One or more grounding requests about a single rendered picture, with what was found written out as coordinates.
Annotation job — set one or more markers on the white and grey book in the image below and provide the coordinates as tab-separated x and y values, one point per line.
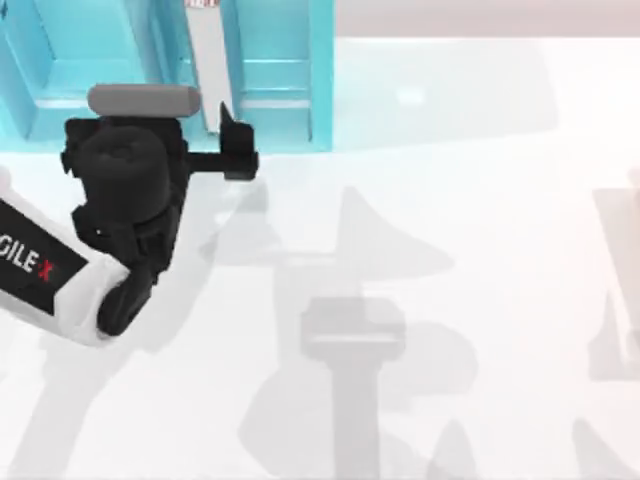
206	60

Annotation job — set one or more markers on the pale grey rounded box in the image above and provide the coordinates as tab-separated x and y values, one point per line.
142	101

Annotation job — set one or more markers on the light blue rack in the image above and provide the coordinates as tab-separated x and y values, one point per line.
277	60

